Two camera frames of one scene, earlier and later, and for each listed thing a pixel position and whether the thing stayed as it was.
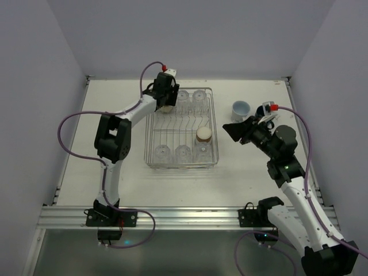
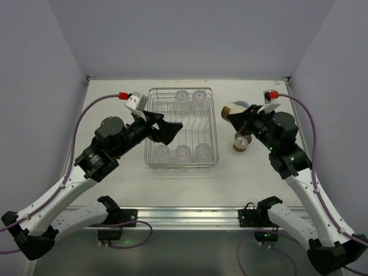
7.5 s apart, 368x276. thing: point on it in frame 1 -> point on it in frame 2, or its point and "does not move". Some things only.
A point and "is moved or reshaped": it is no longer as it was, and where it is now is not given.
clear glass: [199, 103] does not move
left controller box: [109, 233] does not move
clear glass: [163, 154] does not move
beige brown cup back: [166, 109] -> [241, 142]
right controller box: [263, 238] does not move
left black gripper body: [170, 96] -> [152, 125]
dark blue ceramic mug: [260, 111] is moved or reshaped
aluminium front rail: [149, 218] does not move
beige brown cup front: [203, 134] -> [225, 111]
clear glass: [183, 154] does not move
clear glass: [183, 107] does not move
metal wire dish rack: [186, 137] does not move
